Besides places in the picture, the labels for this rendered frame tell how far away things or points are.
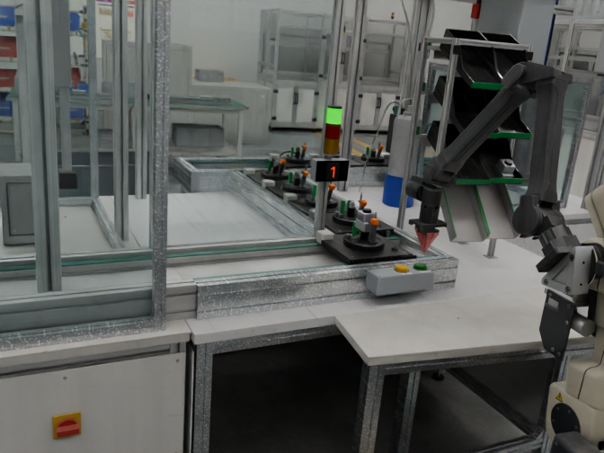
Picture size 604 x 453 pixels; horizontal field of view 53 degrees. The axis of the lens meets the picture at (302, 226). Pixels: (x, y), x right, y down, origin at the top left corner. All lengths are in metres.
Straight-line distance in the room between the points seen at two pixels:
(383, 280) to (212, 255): 0.54
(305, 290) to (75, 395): 0.68
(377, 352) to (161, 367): 0.57
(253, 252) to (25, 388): 0.79
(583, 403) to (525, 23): 1.98
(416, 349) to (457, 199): 0.77
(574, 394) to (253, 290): 0.88
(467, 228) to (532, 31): 1.31
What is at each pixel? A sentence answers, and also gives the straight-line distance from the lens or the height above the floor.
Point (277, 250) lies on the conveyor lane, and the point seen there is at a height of 0.94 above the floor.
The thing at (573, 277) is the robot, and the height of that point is 1.16.
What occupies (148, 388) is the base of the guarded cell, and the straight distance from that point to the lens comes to 1.70.
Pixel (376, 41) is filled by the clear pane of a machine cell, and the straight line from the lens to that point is 11.53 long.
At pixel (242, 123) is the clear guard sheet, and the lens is 1.93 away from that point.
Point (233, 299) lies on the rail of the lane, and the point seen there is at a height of 0.91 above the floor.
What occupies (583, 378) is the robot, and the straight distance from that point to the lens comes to 1.70.
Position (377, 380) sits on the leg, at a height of 0.77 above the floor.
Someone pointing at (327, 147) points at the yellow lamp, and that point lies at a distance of 2.02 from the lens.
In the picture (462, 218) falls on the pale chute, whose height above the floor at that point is 1.05.
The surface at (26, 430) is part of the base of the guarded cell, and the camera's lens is 1.71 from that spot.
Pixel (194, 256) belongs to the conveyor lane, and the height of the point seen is 0.94.
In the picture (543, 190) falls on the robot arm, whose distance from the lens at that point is 1.58.
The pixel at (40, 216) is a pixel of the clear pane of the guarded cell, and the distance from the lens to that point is 1.51.
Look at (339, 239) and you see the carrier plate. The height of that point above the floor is 0.97.
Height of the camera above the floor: 1.62
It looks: 17 degrees down
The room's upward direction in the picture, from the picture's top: 5 degrees clockwise
